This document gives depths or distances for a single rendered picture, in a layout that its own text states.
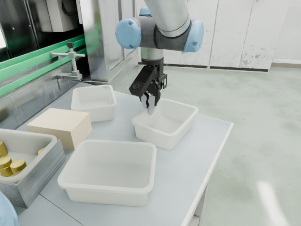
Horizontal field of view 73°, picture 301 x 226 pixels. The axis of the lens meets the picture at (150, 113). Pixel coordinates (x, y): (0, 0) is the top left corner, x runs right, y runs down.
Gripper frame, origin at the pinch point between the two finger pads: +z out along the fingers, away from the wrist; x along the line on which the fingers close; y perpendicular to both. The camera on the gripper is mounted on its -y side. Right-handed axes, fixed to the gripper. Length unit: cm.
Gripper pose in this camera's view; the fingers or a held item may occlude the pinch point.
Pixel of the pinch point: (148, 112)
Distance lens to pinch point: 77.5
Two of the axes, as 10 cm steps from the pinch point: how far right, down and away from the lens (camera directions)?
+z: 0.0, 8.7, 5.0
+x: -8.4, -2.7, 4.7
